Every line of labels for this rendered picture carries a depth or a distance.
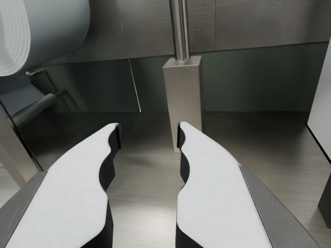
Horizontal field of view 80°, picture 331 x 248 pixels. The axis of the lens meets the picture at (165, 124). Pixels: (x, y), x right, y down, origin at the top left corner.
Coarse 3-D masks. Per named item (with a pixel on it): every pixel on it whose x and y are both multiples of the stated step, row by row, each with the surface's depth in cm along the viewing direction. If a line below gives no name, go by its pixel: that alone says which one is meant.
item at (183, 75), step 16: (176, 0) 43; (176, 16) 44; (176, 32) 46; (176, 48) 48; (176, 64) 49; (192, 64) 47; (176, 80) 50; (192, 80) 49; (176, 96) 52; (192, 96) 51; (176, 112) 54; (192, 112) 53; (176, 128) 57; (176, 144) 60
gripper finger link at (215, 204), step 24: (192, 144) 10; (216, 144) 10; (192, 168) 8; (216, 168) 8; (192, 192) 7; (216, 192) 7; (240, 192) 7; (192, 216) 6; (216, 216) 6; (240, 216) 6; (192, 240) 6; (216, 240) 6; (240, 240) 6; (264, 240) 6
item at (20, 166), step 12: (0, 120) 31; (0, 132) 32; (12, 132) 33; (0, 144) 32; (12, 144) 33; (0, 156) 33; (12, 156) 33; (24, 156) 35; (12, 168) 34; (24, 168) 35; (36, 168) 38; (24, 180) 36
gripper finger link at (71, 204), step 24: (96, 144) 10; (120, 144) 12; (72, 168) 8; (96, 168) 8; (48, 192) 7; (72, 192) 7; (96, 192) 7; (24, 216) 6; (48, 216) 6; (72, 216) 6; (96, 216) 6; (24, 240) 6; (48, 240) 6; (72, 240) 6; (96, 240) 6
